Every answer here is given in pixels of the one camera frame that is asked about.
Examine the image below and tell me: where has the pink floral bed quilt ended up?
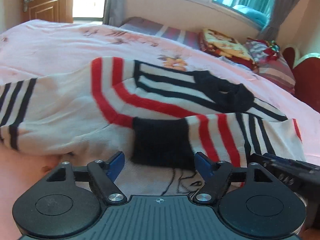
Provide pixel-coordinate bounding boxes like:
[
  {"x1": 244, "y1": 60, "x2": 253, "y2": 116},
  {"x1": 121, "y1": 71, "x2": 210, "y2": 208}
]
[{"x1": 1, "y1": 20, "x2": 319, "y2": 239}]

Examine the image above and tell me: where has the striped grey pink pillow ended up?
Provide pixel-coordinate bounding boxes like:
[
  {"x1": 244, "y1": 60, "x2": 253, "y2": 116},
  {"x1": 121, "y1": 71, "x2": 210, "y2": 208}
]
[{"x1": 244, "y1": 37, "x2": 296, "y2": 94}]

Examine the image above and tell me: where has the red ribbon bow decoration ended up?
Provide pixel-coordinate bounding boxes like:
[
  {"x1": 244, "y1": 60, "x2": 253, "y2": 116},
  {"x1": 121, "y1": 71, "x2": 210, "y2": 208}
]
[{"x1": 263, "y1": 41, "x2": 280, "y2": 61}]

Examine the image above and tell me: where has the grey curtain left side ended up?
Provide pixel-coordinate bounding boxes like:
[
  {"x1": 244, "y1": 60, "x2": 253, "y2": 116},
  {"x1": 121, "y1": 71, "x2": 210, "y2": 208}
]
[{"x1": 103, "y1": 0, "x2": 126, "y2": 27}]

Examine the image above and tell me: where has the red black striped white sweater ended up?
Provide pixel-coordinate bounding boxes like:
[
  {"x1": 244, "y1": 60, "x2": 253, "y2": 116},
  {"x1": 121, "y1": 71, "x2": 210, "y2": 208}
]
[{"x1": 1, "y1": 57, "x2": 305, "y2": 194}]

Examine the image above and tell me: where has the brown wooden door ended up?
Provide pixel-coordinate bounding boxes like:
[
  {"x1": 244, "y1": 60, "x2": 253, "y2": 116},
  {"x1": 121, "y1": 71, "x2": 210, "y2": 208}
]
[{"x1": 21, "y1": 0, "x2": 73, "y2": 23}]

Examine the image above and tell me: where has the red white scalloped headboard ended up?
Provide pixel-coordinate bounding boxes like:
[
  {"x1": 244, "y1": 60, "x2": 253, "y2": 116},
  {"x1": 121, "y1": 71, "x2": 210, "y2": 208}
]
[{"x1": 283, "y1": 45, "x2": 320, "y2": 112}]

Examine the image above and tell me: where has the folded red yellow cartoon blanket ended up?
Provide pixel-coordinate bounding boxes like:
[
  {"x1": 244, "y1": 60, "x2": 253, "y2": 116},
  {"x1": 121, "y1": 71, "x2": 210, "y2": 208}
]
[{"x1": 199, "y1": 28, "x2": 258, "y2": 72}]

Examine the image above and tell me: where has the grey curtain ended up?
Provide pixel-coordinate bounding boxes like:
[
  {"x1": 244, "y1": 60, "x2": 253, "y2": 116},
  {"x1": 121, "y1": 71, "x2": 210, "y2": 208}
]
[
  {"x1": 257, "y1": 0, "x2": 300, "y2": 41},
  {"x1": 103, "y1": 0, "x2": 126, "y2": 27}
]

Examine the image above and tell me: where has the grey curtain right side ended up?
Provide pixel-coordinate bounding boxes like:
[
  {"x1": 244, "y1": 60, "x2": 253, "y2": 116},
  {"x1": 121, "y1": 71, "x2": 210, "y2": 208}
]
[{"x1": 257, "y1": 0, "x2": 300, "y2": 41}]

